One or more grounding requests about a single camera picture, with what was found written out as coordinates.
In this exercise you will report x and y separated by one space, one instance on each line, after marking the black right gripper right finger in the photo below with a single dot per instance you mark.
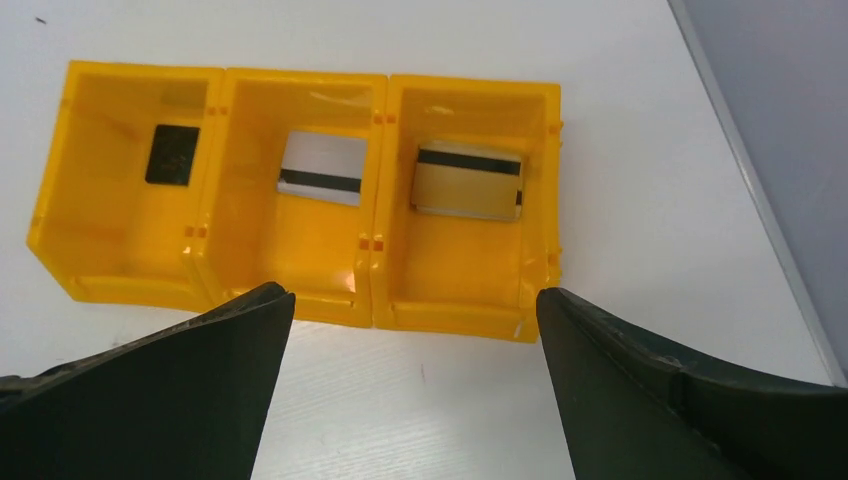
637 405

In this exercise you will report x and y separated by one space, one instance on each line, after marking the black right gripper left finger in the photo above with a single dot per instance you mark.
187 402

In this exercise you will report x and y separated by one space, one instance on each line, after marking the black card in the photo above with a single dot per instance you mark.
171 156

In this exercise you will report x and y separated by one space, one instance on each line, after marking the silver card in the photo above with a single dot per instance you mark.
323 167

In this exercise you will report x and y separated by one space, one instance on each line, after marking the gold card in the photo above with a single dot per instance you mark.
468 180

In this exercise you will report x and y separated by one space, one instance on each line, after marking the yellow middle plastic bin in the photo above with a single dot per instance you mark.
249 233

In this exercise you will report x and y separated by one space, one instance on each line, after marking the yellow plastic bin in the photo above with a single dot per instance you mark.
249 233
460 275
102 231

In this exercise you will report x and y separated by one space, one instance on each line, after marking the yellow right plastic bin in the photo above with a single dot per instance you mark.
460 275

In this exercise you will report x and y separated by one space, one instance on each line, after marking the yellow left plastic bin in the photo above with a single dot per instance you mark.
102 231

